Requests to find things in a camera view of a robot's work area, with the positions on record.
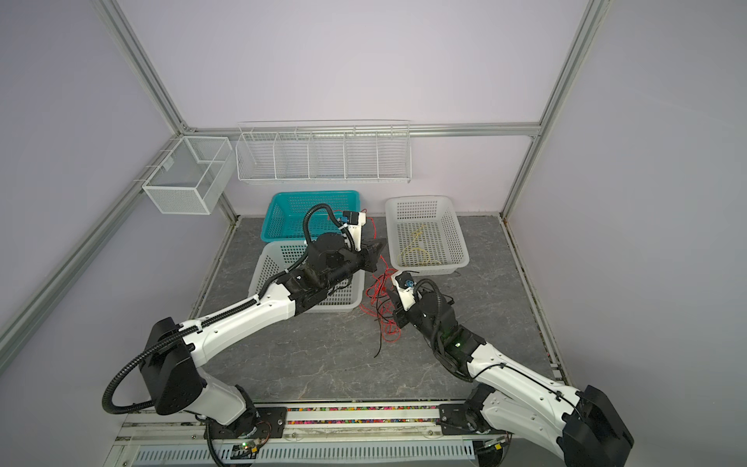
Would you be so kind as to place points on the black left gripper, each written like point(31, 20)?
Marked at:
point(370, 253)

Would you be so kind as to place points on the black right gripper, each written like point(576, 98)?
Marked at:
point(402, 314)

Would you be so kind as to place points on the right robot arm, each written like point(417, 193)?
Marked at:
point(580, 426)

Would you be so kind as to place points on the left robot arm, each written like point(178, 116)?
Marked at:
point(168, 375)

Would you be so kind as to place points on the white plastic basket near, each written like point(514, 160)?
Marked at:
point(280, 255)

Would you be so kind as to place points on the white plastic basket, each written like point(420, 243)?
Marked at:
point(424, 235)
point(280, 255)

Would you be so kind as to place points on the white plastic basket far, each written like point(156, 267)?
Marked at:
point(424, 235)

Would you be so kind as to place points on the teal plastic basket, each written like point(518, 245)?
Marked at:
point(284, 218)

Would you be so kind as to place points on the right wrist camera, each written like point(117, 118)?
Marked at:
point(404, 284)

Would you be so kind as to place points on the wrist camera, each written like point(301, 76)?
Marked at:
point(404, 284)
point(351, 225)

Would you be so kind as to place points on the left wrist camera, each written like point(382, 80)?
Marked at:
point(351, 225)

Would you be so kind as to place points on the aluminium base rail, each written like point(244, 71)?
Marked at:
point(370, 433)

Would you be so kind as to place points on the white wire wall shelf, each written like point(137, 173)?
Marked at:
point(326, 150)

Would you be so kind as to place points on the white mesh wall box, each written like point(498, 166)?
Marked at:
point(192, 176)

